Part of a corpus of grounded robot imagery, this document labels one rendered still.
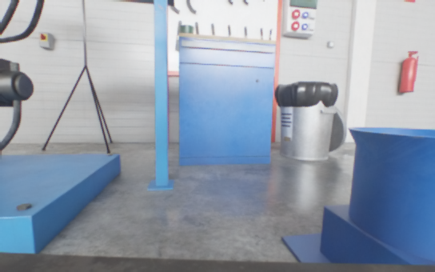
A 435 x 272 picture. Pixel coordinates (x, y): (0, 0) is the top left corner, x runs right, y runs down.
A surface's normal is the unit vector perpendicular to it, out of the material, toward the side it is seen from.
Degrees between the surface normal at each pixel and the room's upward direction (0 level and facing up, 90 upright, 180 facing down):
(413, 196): 90
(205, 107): 90
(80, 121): 90
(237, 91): 90
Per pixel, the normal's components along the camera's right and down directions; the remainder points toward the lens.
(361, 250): -0.99, 0.00
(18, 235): 0.16, 0.11
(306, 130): -0.36, 0.15
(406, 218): -0.81, 0.05
